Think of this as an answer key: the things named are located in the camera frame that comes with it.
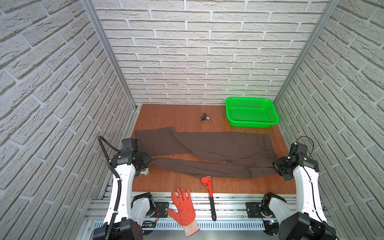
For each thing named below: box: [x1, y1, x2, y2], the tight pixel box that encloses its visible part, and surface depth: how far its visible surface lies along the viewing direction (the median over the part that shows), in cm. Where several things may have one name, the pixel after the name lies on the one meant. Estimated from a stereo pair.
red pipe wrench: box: [201, 176, 217, 222], surface depth 80 cm
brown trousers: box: [134, 127, 277, 179], surface depth 94 cm
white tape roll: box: [140, 167, 150, 176], surface depth 86 cm
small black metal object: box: [200, 112, 211, 121], surface depth 113 cm
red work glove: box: [167, 187, 200, 238], surface depth 74 cm
